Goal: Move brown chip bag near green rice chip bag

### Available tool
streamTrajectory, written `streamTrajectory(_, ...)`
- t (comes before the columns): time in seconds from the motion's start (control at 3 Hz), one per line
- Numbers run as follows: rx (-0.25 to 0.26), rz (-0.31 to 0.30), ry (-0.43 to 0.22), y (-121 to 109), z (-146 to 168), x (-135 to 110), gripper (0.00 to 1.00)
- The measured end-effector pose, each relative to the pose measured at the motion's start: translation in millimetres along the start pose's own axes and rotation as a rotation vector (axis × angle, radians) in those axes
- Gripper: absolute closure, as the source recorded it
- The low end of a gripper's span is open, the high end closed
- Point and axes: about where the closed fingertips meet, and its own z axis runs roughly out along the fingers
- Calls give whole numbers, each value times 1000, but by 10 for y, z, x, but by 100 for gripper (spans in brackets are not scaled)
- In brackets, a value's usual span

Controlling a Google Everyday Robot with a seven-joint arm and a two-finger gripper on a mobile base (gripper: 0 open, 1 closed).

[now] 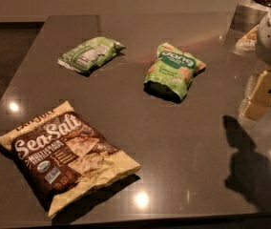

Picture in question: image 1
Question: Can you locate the light green snack bag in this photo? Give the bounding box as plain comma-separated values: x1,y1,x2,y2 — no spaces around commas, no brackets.
57,36,125,73

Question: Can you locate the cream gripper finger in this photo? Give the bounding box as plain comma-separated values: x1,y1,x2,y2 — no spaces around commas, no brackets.
241,68,271,120

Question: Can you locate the metal container with dark contents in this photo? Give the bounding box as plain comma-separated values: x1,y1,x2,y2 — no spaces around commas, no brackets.
230,0,271,32

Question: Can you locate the green dang rice chip bag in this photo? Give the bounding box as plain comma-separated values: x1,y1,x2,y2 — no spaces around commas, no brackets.
144,43,206,102

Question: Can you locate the brown sea salt chip bag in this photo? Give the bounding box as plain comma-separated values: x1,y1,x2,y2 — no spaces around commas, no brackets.
0,102,140,217

